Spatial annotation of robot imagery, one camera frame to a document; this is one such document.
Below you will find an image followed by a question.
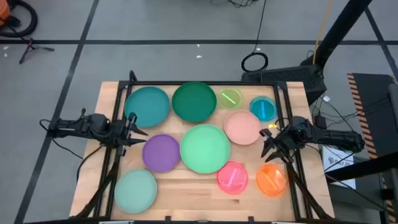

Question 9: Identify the black metal table frame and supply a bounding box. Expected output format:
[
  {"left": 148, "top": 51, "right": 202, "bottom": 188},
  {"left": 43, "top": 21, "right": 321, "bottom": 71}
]
[{"left": 74, "top": 70, "right": 335, "bottom": 224}]

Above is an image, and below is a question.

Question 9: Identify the black perforated base box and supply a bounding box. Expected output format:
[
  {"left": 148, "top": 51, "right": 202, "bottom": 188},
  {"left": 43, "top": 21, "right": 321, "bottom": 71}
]
[{"left": 241, "top": 63, "right": 328, "bottom": 106}]

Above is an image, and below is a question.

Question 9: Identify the black power adapter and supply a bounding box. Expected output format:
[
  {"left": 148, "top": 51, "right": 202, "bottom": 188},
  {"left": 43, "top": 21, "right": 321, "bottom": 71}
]
[{"left": 313, "top": 114, "right": 328, "bottom": 130}]

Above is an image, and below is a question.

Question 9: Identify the salmon pink plastic plate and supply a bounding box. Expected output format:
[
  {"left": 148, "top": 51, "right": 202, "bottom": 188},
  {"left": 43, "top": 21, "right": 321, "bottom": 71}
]
[{"left": 223, "top": 110, "right": 262, "bottom": 146}]

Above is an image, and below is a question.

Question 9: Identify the pale mint plastic plate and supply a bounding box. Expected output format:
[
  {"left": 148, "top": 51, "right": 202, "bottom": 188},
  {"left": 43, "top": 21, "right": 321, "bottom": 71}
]
[{"left": 114, "top": 169, "right": 158, "bottom": 215}]

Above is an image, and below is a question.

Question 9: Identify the orange machine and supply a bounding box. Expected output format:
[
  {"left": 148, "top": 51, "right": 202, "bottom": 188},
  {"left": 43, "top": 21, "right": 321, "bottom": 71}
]
[{"left": 0, "top": 0, "right": 12, "bottom": 27}]

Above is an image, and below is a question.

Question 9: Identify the black slanted pole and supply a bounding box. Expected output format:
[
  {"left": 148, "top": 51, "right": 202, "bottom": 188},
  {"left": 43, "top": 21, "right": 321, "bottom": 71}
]
[{"left": 300, "top": 0, "right": 374, "bottom": 68}]

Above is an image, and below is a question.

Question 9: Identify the large light green plastic plate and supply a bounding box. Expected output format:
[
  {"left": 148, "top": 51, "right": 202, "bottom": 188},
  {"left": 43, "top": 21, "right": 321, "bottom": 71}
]
[{"left": 179, "top": 124, "right": 231, "bottom": 174}]

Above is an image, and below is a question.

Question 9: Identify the black coiled cable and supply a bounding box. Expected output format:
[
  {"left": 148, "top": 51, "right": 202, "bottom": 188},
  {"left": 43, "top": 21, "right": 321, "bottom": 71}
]
[{"left": 241, "top": 0, "right": 269, "bottom": 73}]

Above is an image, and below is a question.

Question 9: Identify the large dark green plastic plate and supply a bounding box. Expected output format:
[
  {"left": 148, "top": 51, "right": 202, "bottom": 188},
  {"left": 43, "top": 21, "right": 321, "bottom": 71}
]
[{"left": 171, "top": 82, "right": 218, "bottom": 123}]

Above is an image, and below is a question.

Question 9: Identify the large teal plastic plate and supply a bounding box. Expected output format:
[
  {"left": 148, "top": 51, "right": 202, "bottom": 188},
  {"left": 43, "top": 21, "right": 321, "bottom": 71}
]
[{"left": 124, "top": 86, "right": 171, "bottom": 129}]

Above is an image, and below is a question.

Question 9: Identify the black ribbed hose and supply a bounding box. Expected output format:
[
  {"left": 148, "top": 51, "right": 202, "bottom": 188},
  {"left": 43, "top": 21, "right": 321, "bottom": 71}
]
[{"left": 0, "top": 0, "right": 39, "bottom": 39}]

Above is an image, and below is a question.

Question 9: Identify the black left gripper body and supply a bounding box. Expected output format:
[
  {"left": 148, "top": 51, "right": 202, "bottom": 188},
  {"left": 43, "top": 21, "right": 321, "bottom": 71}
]
[{"left": 109, "top": 118, "right": 132, "bottom": 147}]

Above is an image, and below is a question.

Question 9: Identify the small clear blue plate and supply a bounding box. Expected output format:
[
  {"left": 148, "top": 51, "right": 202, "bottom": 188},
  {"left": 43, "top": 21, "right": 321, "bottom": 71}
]
[{"left": 249, "top": 95, "right": 278, "bottom": 122}]

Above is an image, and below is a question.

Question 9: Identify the white printed sign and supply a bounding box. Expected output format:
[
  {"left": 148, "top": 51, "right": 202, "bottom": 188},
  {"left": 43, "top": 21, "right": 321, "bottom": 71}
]
[{"left": 322, "top": 144, "right": 357, "bottom": 190}]

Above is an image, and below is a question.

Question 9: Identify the black hazard-striped mat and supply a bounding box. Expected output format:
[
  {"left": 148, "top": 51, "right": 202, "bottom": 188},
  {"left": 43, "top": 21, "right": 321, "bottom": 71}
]
[{"left": 347, "top": 72, "right": 398, "bottom": 224}]

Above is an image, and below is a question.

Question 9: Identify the black cable tangle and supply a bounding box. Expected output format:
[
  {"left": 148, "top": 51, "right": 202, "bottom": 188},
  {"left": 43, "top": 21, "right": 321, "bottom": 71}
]
[{"left": 211, "top": 0, "right": 259, "bottom": 9}]

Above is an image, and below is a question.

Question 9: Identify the small clear pink plate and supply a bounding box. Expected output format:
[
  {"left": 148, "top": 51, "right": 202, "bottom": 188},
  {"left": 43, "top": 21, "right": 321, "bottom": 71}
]
[{"left": 216, "top": 161, "right": 249, "bottom": 196}]

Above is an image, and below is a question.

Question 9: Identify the purple plastic plate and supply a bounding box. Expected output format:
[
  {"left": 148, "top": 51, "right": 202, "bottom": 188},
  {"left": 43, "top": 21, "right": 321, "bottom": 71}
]
[{"left": 142, "top": 134, "right": 182, "bottom": 174}]

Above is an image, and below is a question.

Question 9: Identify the small clear yellow-green plate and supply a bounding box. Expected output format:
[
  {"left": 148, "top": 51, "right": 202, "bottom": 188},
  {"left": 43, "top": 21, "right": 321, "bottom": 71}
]
[{"left": 216, "top": 88, "right": 244, "bottom": 110}]

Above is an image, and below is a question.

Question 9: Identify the small clear orange plate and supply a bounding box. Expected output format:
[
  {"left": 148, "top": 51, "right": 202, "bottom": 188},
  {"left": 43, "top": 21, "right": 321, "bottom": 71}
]
[{"left": 255, "top": 164, "right": 289, "bottom": 198}]

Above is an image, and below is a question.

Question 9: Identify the yellow cable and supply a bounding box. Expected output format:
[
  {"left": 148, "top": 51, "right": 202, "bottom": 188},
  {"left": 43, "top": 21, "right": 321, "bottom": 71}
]
[{"left": 312, "top": 0, "right": 334, "bottom": 65}]

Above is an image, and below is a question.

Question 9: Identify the black tripod stand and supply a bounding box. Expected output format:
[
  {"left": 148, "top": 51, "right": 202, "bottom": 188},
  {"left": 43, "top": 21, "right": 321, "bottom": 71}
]
[{"left": 18, "top": 37, "right": 56, "bottom": 65}]

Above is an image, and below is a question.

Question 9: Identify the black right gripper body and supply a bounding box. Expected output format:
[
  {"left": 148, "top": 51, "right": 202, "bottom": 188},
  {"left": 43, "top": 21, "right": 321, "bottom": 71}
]
[{"left": 275, "top": 124, "right": 299, "bottom": 156}]

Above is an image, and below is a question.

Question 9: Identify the black metal beam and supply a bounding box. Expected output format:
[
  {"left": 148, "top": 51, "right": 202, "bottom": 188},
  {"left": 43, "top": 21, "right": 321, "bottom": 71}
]
[{"left": 325, "top": 152, "right": 398, "bottom": 183}]

